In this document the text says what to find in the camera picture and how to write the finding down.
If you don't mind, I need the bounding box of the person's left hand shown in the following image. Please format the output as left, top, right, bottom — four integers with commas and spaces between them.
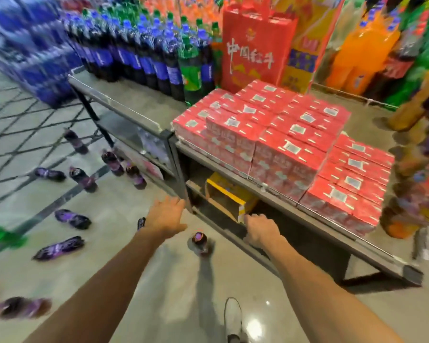
143, 196, 188, 240

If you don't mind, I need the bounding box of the person's right hand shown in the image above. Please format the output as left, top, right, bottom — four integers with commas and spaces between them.
243, 213, 283, 249

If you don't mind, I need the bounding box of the group of purple bottles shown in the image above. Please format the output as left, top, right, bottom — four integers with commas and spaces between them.
0, 128, 147, 320

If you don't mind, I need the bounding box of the green soda bottle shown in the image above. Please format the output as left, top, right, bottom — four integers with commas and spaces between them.
0, 224, 29, 249

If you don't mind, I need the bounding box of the person's left forearm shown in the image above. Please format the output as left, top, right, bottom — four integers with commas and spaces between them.
23, 228, 165, 343

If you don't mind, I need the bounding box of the person's right forearm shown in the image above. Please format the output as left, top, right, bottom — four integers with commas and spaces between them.
268, 235, 405, 343

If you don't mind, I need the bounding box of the person's right white shoe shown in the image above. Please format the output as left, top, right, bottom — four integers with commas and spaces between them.
223, 297, 249, 343

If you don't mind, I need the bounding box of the row of mixed juice bottles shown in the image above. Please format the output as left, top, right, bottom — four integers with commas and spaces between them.
378, 67, 429, 240

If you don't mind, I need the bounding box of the row of red capped green bottles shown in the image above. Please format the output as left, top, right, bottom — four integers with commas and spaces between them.
386, 0, 429, 108

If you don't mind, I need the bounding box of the yellow cardboard carton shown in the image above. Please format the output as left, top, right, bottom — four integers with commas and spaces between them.
204, 171, 259, 224

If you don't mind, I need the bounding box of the pink white carton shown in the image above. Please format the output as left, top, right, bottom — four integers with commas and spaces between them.
114, 146, 165, 181

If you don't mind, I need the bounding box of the shrink-wrapped water bottle pack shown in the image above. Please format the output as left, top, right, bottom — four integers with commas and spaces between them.
137, 126, 171, 167

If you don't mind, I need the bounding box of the dark metal display table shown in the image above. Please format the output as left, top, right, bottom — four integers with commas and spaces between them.
175, 91, 424, 286
68, 73, 181, 201

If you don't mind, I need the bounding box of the stack of red drink packs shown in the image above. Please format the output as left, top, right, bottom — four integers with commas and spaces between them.
171, 79, 396, 237

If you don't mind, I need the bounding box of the row of blue label colas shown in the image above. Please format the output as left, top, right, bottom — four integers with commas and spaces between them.
62, 10, 215, 102

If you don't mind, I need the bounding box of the red gift bag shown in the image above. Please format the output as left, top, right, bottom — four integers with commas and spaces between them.
221, 3, 299, 94

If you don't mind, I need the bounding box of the yellow orange gift carton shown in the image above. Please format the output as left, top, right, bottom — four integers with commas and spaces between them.
271, 0, 347, 95

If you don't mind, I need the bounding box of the stack of blue drink packs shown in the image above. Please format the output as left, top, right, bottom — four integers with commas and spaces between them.
0, 0, 83, 108

